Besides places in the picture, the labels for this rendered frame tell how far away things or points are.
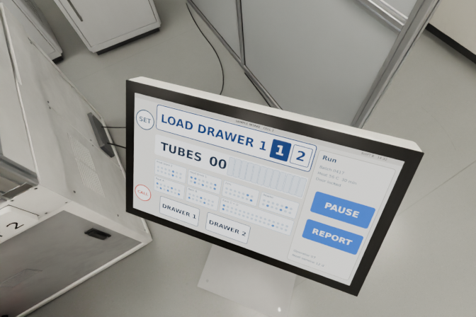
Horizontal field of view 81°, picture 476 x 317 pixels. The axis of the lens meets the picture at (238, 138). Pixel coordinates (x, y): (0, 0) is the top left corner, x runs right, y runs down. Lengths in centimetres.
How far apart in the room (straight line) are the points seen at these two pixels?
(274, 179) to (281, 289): 109
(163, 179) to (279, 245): 27
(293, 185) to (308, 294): 114
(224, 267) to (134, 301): 48
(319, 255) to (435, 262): 127
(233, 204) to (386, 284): 125
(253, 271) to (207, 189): 103
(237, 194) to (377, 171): 25
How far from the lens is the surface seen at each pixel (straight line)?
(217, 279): 157
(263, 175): 51
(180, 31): 257
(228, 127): 50
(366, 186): 51
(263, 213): 55
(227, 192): 55
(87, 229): 124
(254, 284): 156
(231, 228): 60
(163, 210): 65
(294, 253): 60
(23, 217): 97
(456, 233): 191
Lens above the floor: 159
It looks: 61 degrees down
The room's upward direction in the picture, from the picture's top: 9 degrees counter-clockwise
